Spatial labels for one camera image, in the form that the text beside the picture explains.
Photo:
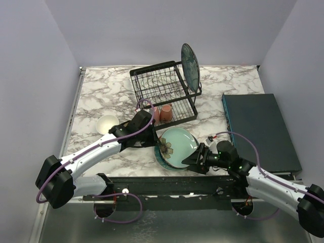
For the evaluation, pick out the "black wire dish rack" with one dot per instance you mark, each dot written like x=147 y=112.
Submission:
x=163 y=84

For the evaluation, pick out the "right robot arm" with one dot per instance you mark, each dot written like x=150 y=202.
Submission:
x=305 y=203

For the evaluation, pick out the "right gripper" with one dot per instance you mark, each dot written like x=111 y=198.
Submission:
x=197 y=165

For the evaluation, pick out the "light blue floral plate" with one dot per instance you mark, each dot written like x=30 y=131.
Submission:
x=177 y=144

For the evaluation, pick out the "blue network switch box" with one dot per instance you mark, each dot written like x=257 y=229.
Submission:
x=258 y=132

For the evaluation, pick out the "left aluminium rail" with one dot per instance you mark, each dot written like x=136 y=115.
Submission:
x=67 y=133

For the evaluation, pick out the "white small bowl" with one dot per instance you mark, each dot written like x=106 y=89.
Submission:
x=105 y=123

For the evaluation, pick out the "plain pink mug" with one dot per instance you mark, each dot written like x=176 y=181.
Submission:
x=156 y=114

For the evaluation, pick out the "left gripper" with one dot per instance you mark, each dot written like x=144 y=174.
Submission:
x=155 y=137

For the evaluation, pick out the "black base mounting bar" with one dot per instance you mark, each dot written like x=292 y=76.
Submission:
x=178 y=193

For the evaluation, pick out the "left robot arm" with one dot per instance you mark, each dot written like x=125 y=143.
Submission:
x=61 y=179

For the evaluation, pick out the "pink printed coffee mug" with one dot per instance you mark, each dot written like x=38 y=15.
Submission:
x=166 y=113

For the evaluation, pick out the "white plate lettered rim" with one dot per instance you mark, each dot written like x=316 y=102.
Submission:
x=160 y=160

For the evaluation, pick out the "blue ceramic plate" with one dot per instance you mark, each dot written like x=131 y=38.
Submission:
x=190 y=67

